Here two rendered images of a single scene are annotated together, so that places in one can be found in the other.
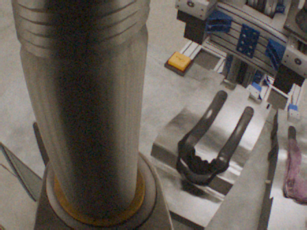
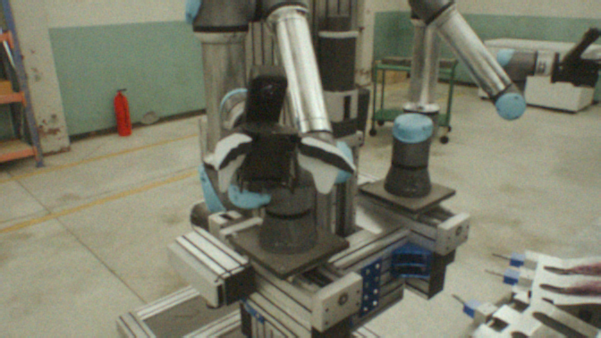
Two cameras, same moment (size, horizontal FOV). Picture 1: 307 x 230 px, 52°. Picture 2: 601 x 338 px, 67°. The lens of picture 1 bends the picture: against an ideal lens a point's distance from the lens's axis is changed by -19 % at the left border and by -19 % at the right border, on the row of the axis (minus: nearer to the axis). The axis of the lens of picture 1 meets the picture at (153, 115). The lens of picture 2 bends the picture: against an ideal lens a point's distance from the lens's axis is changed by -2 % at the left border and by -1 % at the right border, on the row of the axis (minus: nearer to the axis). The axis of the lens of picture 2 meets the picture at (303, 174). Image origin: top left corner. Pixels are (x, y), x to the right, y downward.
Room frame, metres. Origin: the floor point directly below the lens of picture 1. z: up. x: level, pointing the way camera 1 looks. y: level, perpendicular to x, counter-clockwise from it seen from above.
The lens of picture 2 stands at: (0.89, 0.76, 1.62)
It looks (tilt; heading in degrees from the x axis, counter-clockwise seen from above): 22 degrees down; 293
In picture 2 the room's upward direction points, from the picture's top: straight up
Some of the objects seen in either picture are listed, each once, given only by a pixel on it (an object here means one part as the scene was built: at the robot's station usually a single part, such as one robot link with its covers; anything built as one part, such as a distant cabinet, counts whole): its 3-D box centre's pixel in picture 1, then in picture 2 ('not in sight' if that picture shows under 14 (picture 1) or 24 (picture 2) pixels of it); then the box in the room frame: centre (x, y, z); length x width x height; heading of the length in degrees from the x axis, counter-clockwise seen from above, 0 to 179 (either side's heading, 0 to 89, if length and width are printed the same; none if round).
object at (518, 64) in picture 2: not in sight; (515, 63); (0.85, -0.76, 1.43); 0.11 x 0.08 x 0.09; 0
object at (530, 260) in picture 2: not in sight; (514, 259); (0.77, -0.63, 0.86); 0.13 x 0.05 x 0.05; 171
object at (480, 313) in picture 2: (256, 88); (470, 307); (0.87, -0.37, 0.83); 0.13 x 0.05 x 0.05; 145
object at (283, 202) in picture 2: not in sight; (284, 179); (1.33, -0.17, 1.20); 0.13 x 0.12 x 0.14; 39
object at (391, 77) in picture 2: not in sight; (389, 71); (2.92, -8.25, 0.20); 0.63 x 0.44 x 0.40; 68
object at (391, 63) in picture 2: not in sight; (415, 94); (1.80, -4.76, 0.50); 0.98 x 0.55 x 1.01; 3
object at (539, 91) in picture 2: not in sight; (537, 73); (0.36, -7.31, 0.47); 1.52 x 0.77 x 0.94; 158
